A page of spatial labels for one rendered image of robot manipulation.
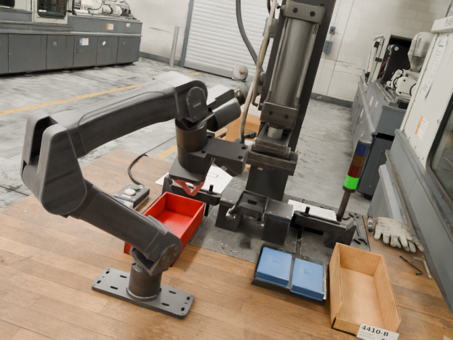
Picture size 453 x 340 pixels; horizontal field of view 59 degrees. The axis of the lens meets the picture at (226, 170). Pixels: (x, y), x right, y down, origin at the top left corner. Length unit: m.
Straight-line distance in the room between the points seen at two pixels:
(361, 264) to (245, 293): 0.35
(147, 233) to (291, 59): 0.53
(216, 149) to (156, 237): 0.19
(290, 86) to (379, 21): 9.27
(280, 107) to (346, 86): 9.27
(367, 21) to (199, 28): 4.05
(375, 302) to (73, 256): 0.70
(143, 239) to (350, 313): 0.49
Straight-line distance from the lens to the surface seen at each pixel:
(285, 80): 1.00
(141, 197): 1.18
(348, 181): 1.24
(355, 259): 1.10
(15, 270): 0.93
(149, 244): 0.74
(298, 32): 0.99
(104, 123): 0.60
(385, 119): 4.10
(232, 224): 1.12
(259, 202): 1.14
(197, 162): 0.74
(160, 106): 0.64
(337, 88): 10.27
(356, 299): 1.02
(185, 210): 1.14
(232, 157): 0.72
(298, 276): 0.98
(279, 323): 0.87
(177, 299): 0.84
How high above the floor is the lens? 1.45
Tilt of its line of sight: 21 degrees down
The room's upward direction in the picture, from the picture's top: 12 degrees clockwise
